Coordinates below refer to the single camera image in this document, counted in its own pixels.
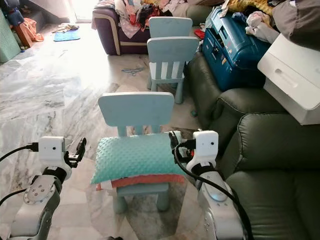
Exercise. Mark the pale green box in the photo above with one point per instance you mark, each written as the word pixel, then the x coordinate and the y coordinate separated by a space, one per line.
pixel 7 42

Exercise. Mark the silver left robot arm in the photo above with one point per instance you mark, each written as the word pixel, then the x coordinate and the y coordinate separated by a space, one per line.
pixel 37 210

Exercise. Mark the purple sofa with beige trim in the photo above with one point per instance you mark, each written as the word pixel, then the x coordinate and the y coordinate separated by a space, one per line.
pixel 105 35

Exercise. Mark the light blue child chair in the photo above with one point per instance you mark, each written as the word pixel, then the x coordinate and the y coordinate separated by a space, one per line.
pixel 135 107
pixel 172 49
pixel 170 27

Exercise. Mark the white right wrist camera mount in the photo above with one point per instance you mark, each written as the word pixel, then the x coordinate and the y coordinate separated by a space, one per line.
pixel 206 145

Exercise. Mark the white and pink cloth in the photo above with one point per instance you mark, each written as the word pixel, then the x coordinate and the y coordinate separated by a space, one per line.
pixel 260 25

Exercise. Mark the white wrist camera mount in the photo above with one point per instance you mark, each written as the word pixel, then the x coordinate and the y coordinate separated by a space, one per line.
pixel 206 145
pixel 51 150

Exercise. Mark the crumpled pale cloth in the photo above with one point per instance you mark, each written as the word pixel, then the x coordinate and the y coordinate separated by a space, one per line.
pixel 64 27

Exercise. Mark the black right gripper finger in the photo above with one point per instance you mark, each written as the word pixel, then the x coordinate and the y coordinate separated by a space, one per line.
pixel 175 139

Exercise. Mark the dark blue bag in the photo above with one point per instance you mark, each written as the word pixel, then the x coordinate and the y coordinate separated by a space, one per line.
pixel 14 14

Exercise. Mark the grey-green leather sofa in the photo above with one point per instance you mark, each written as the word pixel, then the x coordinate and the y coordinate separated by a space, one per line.
pixel 205 90
pixel 280 145

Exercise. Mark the teal dotted pillow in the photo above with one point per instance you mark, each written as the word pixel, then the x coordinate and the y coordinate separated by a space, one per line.
pixel 135 157

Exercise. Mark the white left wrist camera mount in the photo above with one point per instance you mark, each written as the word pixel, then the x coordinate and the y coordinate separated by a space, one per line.
pixel 51 150

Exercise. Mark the brown wooden furniture piece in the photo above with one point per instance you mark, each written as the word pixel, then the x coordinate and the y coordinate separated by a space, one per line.
pixel 21 36

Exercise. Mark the grey-brown cushion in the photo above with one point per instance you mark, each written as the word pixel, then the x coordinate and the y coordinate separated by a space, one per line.
pixel 297 22

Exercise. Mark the blue floor mat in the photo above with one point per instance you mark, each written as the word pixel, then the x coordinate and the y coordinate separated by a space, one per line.
pixel 66 35

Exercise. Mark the red flat seat cushion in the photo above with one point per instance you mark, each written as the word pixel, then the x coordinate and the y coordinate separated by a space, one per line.
pixel 145 181

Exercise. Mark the blue hard-shell suitcase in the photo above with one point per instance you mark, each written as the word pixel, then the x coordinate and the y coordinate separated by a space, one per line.
pixel 235 55

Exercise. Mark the orange cloth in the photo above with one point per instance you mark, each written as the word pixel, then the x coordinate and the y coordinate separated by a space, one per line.
pixel 32 30

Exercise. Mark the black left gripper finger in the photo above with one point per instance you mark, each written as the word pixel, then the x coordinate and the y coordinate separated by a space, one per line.
pixel 80 146

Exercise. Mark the yellow patterned blanket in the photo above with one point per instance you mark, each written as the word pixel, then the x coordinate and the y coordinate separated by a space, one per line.
pixel 250 5

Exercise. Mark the small red item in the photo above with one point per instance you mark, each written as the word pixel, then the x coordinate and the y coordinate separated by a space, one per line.
pixel 199 34

